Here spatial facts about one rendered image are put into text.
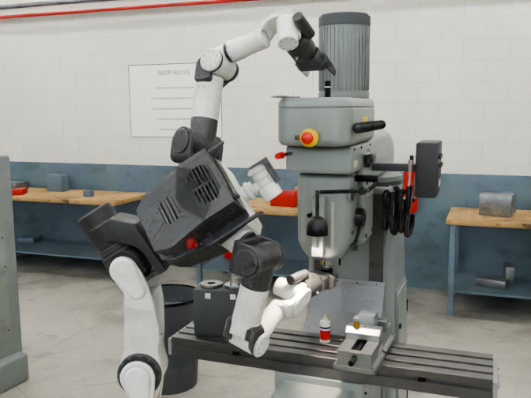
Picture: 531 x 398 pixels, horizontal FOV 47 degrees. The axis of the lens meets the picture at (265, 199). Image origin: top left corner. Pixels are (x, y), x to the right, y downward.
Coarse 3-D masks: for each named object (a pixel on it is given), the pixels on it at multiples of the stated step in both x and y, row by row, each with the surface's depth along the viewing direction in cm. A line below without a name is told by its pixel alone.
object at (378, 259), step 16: (384, 176) 267; (400, 176) 270; (368, 240) 261; (384, 240) 258; (400, 240) 278; (352, 256) 264; (368, 256) 262; (384, 256) 259; (400, 256) 279; (336, 272) 268; (352, 272) 265; (368, 272) 263; (384, 272) 260; (400, 272) 280; (400, 288) 277; (384, 304) 262; (400, 304) 274; (400, 320) 275; (400, 336) 276
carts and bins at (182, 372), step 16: (176, 288) 437; (192, 288) 431; (176, 304) 393; (192, 304) 401; (176, 320) 395; (192, 320) 404; (176, 368) 402; (192, 368) 411; (176, 384) 404; (192, 384) 414
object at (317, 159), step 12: (360, 144) 222; (288, 156) 215; (300, 156) 214; (312, 156) 212; (324, 156) 211; (336, 156) 210; (348, 156) 208; (360, 156) 221; (288, 168) 216; (300, 168) 215; (312, 168) 213; (324, 168) 212; (336, 168) 210; (348, 168) 209; (360, 168) 223
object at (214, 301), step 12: (204, 288) 243; (216, 288) 243; (228, 288) 242; (204, 300) 242; (216, 300) 241; (228, 300) 240; (204, 312) 243; (216, 312) 242; (228, 312) 241; (204, 324) 244; (216, 324) 243
